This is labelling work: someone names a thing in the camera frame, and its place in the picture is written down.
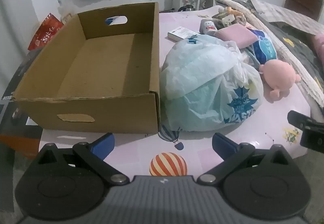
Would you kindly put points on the pink pillow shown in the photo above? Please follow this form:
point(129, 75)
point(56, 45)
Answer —
point(319, 47)

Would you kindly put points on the red snack bag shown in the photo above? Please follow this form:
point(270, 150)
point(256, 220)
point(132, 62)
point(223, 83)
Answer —
point(44, 31)

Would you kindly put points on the pink scrub sponge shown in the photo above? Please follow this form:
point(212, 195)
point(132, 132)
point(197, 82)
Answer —
point(235, 34)

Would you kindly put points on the grey quilt with yellow print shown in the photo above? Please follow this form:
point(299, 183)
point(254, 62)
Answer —
point(298, 44)

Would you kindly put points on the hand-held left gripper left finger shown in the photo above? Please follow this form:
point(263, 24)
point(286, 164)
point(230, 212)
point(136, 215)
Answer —
point(103, 145)

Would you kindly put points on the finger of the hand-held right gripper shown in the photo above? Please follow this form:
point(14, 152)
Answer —
point(298, 120)

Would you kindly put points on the white blue paper box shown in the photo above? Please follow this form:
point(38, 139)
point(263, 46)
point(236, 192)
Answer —
point(181, 33)

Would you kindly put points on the black electric kettle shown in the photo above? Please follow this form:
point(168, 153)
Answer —
point(187, 8)

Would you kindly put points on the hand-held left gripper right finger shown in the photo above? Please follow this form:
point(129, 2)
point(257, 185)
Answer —
point(222, 143)

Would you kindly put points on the grey white rolled cloth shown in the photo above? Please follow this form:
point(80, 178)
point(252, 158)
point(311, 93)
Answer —
point(240, 19)

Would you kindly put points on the white rectangular block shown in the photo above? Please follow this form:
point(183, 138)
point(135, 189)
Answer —
point(227, 19)

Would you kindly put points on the orange striped rolled cloth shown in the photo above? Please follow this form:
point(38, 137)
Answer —
point(234, 11)

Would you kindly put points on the pink plush toy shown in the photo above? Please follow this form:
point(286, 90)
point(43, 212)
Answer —
point(278, 74)

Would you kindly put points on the white yogurt bottle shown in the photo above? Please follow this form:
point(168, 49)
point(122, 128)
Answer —
point(208, 27)

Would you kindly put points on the blue white tissue pack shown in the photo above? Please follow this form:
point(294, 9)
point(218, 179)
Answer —
point(264, 45)

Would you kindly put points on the large white printed plastic bag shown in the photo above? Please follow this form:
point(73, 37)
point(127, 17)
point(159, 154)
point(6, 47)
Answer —
point(202, 74)

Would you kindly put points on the checked beige cloth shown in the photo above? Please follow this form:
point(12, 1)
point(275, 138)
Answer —
point(283, 12)

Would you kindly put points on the brown cardboard box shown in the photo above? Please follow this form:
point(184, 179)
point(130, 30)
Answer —
point(101, 62)

